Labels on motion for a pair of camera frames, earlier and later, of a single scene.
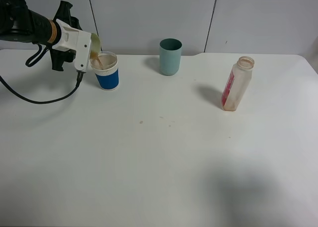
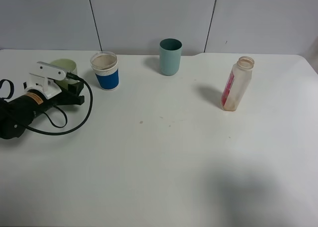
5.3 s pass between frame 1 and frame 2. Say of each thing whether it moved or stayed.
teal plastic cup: stayed
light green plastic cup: moved
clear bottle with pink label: stayed
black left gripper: moved
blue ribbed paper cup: stayed
